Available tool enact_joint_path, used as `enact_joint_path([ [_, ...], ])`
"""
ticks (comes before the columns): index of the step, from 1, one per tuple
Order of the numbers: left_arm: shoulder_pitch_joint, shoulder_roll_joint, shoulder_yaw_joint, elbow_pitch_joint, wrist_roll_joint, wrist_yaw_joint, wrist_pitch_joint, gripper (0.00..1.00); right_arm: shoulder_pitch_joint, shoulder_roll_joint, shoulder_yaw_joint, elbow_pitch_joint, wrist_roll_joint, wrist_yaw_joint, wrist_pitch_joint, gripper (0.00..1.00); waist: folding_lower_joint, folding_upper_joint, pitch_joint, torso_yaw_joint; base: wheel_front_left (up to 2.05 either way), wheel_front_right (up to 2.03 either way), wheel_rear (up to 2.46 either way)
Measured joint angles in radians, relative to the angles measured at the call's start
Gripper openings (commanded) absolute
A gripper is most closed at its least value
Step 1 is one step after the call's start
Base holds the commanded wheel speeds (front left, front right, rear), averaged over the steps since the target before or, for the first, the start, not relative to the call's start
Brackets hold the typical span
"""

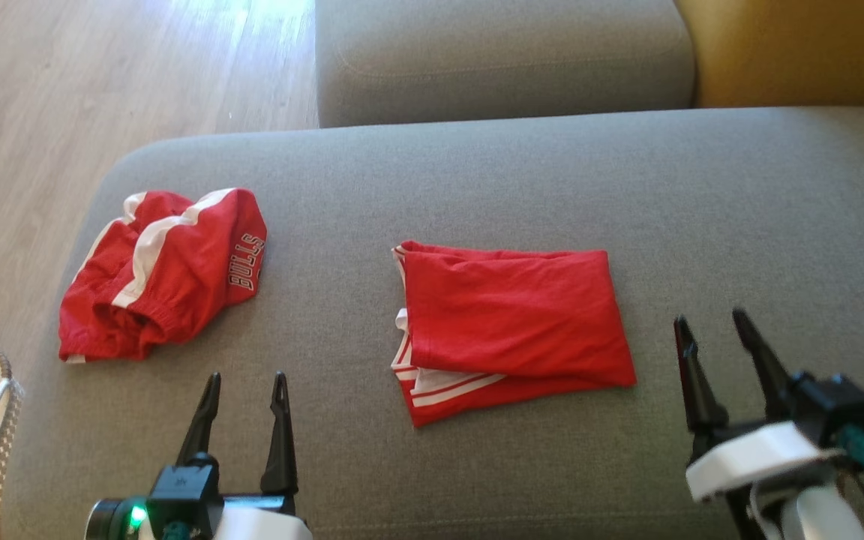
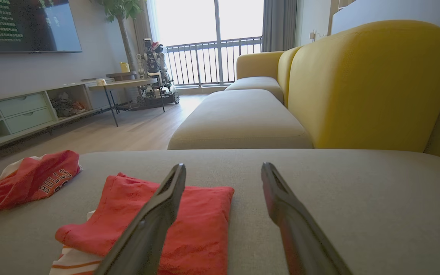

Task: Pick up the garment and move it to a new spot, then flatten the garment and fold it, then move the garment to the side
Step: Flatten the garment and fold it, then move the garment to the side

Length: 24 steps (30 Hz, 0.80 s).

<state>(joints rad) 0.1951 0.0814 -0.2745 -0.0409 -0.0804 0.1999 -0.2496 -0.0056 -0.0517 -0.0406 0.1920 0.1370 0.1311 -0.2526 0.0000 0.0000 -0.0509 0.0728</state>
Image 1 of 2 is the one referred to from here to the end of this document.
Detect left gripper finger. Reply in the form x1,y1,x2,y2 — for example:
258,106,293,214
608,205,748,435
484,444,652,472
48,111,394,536
175,372,222,467
259,371,300,495

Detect large grey sofa seat cushion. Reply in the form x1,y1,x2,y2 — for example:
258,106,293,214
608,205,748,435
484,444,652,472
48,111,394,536
1,106,864,540

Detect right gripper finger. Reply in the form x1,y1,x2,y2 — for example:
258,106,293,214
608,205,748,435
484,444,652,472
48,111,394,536
673,315,731,435
732,307,794,420

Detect small grey sofa cushion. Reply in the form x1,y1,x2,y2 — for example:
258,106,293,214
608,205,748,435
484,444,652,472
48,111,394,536
314,0,697,128

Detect red Bulls basketball shorts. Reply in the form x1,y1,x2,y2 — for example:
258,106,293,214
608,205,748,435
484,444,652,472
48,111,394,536
58,187,268,365

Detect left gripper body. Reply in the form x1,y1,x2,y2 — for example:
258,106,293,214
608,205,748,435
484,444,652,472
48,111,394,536
213,492,314,540

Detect yellow sofa cushion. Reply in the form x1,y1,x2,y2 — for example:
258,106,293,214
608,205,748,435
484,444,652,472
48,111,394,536
673,0,864,111

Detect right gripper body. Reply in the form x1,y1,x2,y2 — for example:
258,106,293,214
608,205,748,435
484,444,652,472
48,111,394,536
685,418,847,540

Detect red and white T-shirt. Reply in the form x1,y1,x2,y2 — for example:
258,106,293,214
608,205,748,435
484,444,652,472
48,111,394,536
391,240,638,429

